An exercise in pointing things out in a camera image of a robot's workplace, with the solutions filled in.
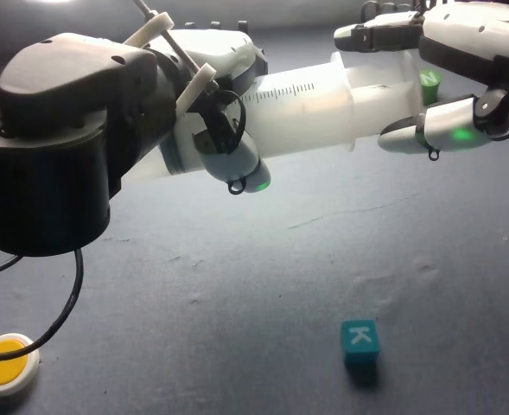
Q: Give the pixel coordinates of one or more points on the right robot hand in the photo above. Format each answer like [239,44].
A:
[466,26]

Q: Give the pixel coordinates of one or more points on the grey table cloth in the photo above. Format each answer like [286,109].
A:
[237,302]

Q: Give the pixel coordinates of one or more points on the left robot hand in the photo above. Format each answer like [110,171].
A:
[219,47]

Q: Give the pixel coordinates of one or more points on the large clear plastic syringe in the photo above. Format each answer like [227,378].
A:
[306,112]

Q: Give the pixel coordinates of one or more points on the teal letter K block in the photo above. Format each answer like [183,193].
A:
[360,346]

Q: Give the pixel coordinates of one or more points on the green letter N block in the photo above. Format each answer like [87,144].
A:
[430,84]

